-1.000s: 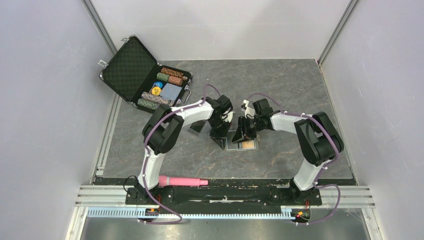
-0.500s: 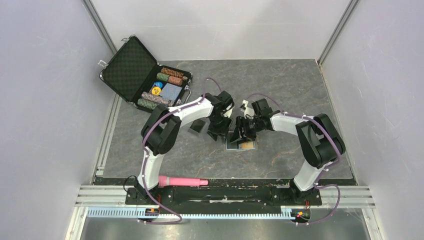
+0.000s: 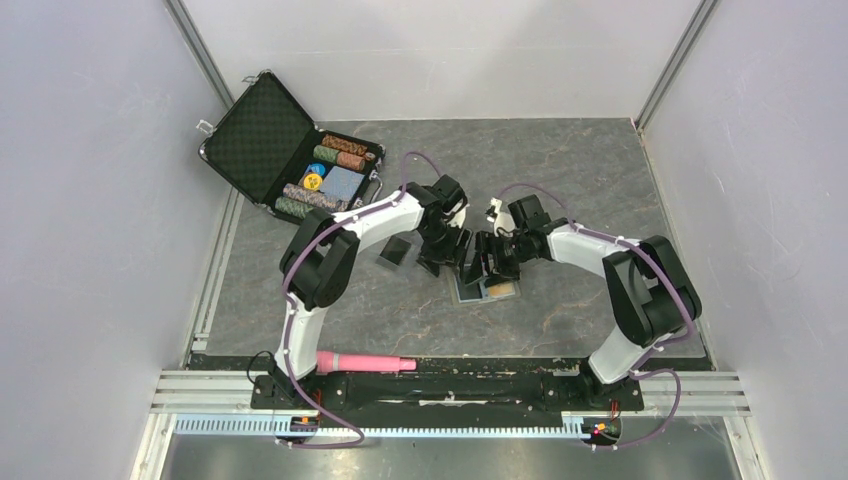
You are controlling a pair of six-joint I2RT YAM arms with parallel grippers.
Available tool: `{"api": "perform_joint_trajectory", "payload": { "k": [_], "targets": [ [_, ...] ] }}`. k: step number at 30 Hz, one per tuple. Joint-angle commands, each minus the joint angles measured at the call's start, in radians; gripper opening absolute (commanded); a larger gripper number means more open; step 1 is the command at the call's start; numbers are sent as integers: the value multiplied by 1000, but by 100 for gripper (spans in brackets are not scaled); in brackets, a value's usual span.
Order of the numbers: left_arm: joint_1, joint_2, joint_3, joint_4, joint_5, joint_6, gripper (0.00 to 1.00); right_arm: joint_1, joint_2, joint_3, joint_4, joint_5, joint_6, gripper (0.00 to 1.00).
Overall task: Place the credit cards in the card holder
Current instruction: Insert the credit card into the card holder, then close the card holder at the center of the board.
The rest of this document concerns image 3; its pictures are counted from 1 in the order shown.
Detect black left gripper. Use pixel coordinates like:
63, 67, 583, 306
416, 220, 472, 281

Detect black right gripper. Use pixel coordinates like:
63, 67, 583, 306
465, 230, 532, 287

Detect beige card holder wallet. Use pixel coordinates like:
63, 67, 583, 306
448, 269, 520, 306

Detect pink cylindrical marker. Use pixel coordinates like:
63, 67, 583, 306
317, 351, 417, 373

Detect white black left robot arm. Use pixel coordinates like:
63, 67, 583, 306
275, 175, 472, 408

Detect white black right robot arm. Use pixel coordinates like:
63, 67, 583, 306
461, 195, 702, 408

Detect black poker chip case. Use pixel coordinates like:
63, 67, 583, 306
199, 70, 386, 224

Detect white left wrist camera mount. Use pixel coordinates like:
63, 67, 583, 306
447, 203, 468, 228

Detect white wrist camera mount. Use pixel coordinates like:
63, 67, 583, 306
485, 198, 515, 237
447, 203, 468, 228

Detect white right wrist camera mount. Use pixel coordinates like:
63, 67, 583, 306
485, 198, 515, 237

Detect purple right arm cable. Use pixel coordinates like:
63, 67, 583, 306
496, 182, 697, 450

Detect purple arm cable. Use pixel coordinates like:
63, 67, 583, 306
496, 182, 697, 450
281, 150, 444, 450

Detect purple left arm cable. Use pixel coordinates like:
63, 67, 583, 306
281, 150, 444, 450

